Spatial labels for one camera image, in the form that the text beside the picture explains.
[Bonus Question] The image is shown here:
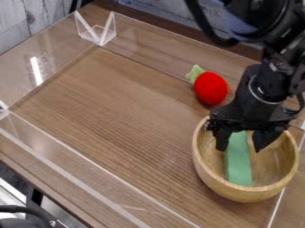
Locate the brown wooden bowl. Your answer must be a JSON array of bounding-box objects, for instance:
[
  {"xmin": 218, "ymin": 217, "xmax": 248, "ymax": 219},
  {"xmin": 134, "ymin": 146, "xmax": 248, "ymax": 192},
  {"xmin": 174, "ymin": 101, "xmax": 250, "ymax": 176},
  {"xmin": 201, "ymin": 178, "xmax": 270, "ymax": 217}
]
[{"xmin": 191, "ymin": 117, "xmax": 300, "ymax": 202}]

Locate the clear acrylic corner bracket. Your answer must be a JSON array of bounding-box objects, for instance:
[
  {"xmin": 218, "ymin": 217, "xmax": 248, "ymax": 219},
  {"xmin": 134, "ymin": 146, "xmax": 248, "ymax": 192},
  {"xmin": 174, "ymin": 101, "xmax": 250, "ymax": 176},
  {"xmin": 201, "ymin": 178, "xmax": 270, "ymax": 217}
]
[{"xmin": 74, "ymin": 12, "xmax": 117, "ymax": 46}]

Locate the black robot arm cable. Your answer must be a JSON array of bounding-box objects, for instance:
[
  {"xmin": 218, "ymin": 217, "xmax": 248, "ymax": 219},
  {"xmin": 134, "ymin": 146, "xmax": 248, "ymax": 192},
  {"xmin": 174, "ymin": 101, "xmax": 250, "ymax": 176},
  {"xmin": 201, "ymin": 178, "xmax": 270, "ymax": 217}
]
[{"xmin": 182, "ymin": 0, "xmax": 240, "ymax": 48}]

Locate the green rectangular block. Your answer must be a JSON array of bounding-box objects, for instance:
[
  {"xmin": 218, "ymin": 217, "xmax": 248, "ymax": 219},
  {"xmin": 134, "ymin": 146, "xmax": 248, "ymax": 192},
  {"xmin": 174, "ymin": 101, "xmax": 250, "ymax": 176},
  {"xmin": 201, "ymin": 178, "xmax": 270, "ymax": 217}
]
[{"xmin": 224, "ymin": 131, "xmax": 253, "ymax": 187}]

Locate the clear acrylic front wall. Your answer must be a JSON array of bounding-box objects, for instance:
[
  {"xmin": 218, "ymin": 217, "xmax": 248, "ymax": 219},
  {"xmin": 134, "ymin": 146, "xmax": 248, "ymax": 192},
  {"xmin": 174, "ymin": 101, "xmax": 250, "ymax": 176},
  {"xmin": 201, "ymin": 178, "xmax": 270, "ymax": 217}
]
[{"xmin": 0, "ymin": 102, "xmax": 201, "ymax": 228}]

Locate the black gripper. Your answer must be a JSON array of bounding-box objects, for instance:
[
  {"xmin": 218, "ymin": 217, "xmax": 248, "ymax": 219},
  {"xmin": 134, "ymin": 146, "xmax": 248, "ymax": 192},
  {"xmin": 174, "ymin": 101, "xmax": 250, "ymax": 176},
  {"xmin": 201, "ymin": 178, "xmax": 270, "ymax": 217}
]
[{"xmin": 208, "ymin": 65, "xmax": 296, "ymax": 152}]

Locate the red plush strawberry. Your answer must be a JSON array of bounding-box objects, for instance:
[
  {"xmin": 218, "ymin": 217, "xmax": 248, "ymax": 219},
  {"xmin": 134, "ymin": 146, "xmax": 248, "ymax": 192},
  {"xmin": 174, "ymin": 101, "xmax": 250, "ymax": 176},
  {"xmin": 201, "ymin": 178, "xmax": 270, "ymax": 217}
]
[{"xmin": 185, "ymin": 64, "xmax": 228, "ymax": 106}]

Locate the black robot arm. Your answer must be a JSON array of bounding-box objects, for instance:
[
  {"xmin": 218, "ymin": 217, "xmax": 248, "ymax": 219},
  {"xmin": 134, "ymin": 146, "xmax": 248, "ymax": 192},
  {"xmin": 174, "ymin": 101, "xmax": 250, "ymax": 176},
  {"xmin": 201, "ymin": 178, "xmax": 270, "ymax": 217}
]
[{"xmin": 208, "ymin": 0, "xmax": 305, "ymax": 151}]

